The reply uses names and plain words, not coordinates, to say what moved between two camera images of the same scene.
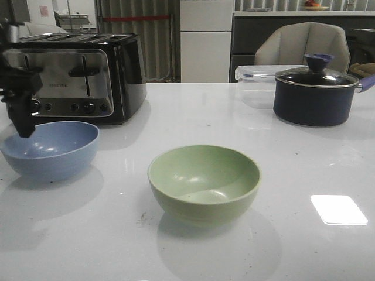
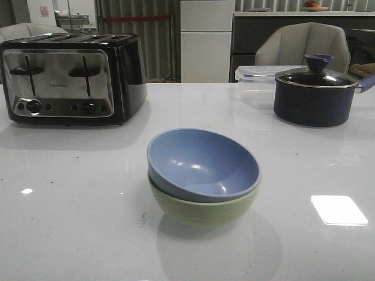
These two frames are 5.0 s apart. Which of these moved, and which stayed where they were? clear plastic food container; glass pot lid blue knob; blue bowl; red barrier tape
Moved: blue bowl
Stayed: glass pot lid blue knob; clear plastic food container; red barrier tape
